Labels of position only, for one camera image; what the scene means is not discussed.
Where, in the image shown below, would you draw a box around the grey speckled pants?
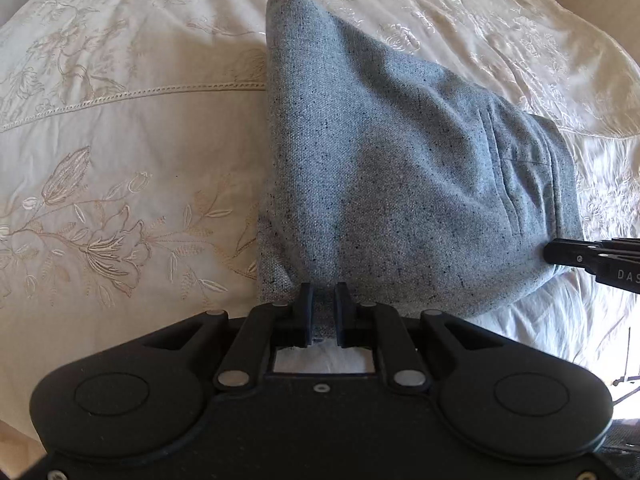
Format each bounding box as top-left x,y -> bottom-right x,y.
256,0 -> 583,347

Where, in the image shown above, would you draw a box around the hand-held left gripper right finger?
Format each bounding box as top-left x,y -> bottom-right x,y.
334,282 -> 506,392

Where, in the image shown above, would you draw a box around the cream embroidered bedspread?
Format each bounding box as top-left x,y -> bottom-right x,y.
0,0 -> 640,441

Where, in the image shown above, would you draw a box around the black metal stand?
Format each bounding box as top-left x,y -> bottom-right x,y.
611,327 -> 640,405

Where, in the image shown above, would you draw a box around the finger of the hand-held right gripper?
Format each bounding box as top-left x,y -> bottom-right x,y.
544,237 -> 640,268

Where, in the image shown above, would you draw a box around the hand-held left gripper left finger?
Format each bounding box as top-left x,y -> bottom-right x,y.
142,282 -> 316,391

